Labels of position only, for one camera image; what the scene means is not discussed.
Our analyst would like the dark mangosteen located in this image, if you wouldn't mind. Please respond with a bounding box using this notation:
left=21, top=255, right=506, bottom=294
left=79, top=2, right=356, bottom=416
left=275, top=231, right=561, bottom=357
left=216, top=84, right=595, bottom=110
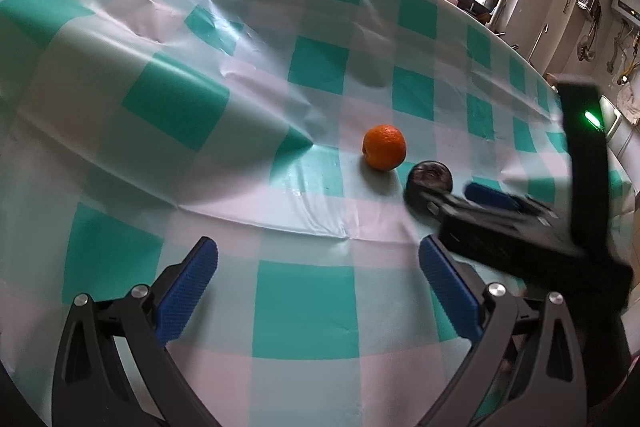
left=404, top=160, right=454, bottom=215

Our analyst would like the white kettle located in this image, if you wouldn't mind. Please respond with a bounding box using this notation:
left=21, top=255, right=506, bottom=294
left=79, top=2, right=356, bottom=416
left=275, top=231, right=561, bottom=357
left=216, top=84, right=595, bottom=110
left=600, top=95, right=623, bottom=141

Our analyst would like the orange mandarin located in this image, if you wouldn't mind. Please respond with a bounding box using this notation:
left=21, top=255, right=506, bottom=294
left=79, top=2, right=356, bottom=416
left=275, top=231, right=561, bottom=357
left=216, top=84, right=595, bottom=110
left=362, top=124, right=407, bottom=172

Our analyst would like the teal white checkered tablecloth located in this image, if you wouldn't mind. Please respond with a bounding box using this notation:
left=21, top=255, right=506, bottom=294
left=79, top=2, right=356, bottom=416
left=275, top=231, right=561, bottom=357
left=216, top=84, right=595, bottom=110
left=1, top=0, right=570, bottom=426

